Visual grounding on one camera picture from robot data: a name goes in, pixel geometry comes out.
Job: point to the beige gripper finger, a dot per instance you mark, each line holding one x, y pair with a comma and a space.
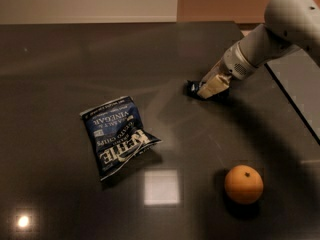
215, 81

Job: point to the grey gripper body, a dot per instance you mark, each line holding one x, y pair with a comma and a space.
235, 63

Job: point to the dark blue RXBAR wrapper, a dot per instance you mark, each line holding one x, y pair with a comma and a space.
192, 88

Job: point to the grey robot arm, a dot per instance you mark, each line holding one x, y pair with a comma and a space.
288, 25

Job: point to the blue Kettle chip bag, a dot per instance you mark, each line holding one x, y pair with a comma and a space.
117, 134

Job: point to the orange fruit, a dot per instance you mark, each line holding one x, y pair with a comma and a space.
243, 185

